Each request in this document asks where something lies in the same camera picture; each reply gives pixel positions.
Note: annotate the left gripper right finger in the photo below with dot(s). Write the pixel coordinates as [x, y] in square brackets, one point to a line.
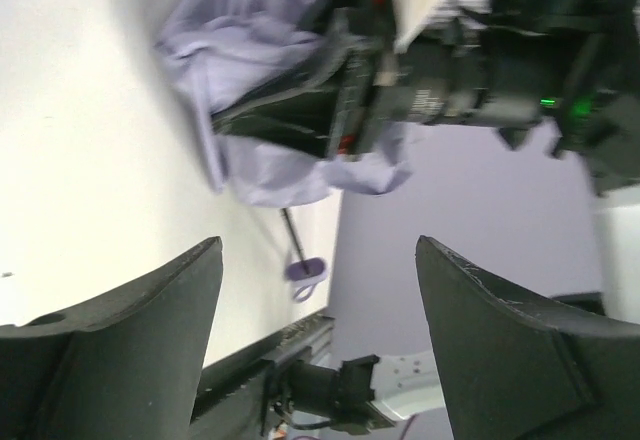
[517, 365]

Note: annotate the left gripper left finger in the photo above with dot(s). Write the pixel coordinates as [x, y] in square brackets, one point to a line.
[123, 365]

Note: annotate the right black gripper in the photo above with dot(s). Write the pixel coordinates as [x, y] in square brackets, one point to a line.
[324, 121]

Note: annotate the lavender folding umbrella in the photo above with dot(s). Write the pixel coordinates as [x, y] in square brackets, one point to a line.
[215, 51]

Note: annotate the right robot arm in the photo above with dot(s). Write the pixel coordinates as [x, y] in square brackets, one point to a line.
[508, 67]

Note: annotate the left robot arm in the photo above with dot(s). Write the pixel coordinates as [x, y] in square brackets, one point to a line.
[362, 395]

